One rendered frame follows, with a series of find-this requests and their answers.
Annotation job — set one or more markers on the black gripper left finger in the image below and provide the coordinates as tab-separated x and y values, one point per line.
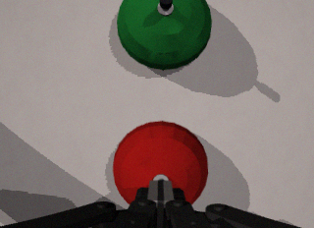
102	214

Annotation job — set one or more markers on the green dome bell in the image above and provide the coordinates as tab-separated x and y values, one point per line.
164	34

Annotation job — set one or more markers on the red dome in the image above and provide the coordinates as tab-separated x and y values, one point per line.
160	151

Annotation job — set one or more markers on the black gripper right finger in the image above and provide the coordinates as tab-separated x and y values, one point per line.
218	215

